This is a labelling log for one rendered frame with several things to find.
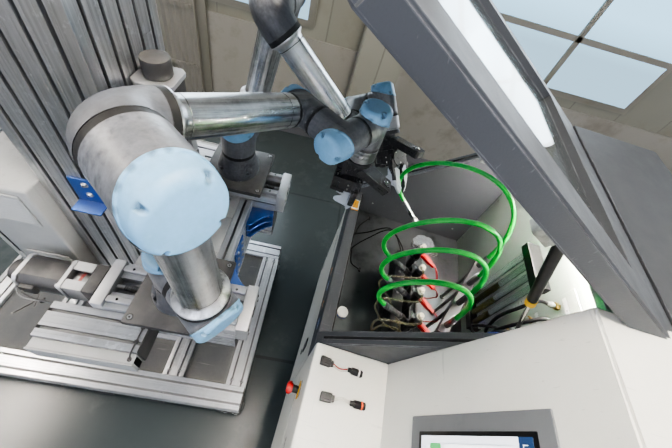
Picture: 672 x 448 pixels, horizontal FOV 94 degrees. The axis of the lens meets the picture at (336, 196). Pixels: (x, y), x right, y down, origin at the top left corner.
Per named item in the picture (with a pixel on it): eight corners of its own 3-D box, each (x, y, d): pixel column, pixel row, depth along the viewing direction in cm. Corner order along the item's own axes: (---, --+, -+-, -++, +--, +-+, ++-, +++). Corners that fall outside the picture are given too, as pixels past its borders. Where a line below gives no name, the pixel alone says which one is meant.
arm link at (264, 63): (226, 128, 115) (255, -36, 76) (242, 106, 125) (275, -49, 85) (257, 142, 117) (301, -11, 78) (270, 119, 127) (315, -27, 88)
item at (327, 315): (345, 210, 150) (354, 189, 138) (354, 213, 150) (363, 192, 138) (310, 344, 109) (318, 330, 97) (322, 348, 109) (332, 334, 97)
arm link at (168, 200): (213, 274, 81) (162, 91, 39) (248, 318, 76) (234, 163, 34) (167, 305, 75) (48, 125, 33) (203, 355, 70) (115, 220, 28)
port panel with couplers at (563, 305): (488, 325, 99) (562, 284, 76) (498, 329, 99) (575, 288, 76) (493, 370, 90) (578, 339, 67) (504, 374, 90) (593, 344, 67)
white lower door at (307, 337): (319, 272, 202) (344, 208, 151) (323, 273, 202) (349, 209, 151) (287, 384, 159) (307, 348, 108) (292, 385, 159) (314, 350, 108)
